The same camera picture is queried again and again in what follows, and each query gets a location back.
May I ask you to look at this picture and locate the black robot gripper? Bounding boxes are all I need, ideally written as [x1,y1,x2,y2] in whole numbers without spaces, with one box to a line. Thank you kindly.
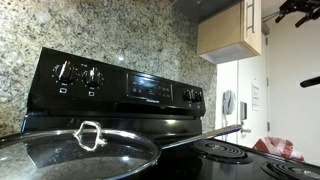
[275,0,320,28]

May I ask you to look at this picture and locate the steel cabinet bar handle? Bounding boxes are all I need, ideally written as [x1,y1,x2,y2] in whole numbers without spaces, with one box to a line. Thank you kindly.
[246,0,256,33]

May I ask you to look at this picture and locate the wooden cabinet door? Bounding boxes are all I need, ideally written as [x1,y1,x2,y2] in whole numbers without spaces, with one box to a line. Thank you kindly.
[244,0,261,55]

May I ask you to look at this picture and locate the paper notice on door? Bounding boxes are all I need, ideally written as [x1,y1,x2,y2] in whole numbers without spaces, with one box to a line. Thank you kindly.
[252,82,260,111]

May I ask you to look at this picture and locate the door lever lock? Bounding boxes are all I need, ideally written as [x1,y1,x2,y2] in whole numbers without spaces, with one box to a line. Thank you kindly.
[240,101,251,133]

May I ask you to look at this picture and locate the dark range hood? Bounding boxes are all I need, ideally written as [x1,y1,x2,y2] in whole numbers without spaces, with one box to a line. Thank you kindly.
[170,0,241,22]

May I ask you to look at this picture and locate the red white striped cloth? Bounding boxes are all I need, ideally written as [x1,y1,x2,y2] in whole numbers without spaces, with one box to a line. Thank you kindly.
[253,136,305,162]

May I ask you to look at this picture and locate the far right coil burner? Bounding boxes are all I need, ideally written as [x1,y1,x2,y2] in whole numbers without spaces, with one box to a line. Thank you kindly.
[261,162,320,180]

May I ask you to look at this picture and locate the coil burner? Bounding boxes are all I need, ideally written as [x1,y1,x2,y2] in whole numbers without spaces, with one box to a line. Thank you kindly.
[261,162,320,180]
[192,140,253,164]

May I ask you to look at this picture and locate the near right coil burner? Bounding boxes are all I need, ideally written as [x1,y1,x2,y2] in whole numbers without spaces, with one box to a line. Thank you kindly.
[192,140,253,164]

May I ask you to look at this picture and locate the black electric stove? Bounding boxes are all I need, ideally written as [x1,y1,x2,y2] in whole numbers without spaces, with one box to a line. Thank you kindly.
[22,48,320,180]

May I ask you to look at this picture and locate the steel frying pan with lid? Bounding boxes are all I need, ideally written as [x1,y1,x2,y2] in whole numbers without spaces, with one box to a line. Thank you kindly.
[0,121,241,180]

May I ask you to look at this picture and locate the grey wall phone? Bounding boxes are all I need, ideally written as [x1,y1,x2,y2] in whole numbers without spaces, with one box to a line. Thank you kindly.
[223,90,236,115]

